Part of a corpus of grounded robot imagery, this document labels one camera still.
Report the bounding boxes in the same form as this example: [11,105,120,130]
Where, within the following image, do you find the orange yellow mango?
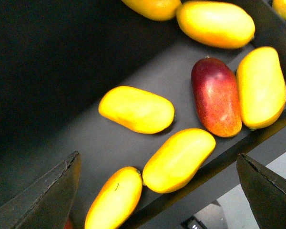
[122,0,182,21]

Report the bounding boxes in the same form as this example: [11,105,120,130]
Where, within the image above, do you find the red mango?
[191,58,242,137]

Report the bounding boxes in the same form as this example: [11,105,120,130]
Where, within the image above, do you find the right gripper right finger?
[236,154,286,229]

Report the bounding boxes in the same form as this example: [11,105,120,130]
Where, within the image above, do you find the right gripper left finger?
[0,151,82,229]

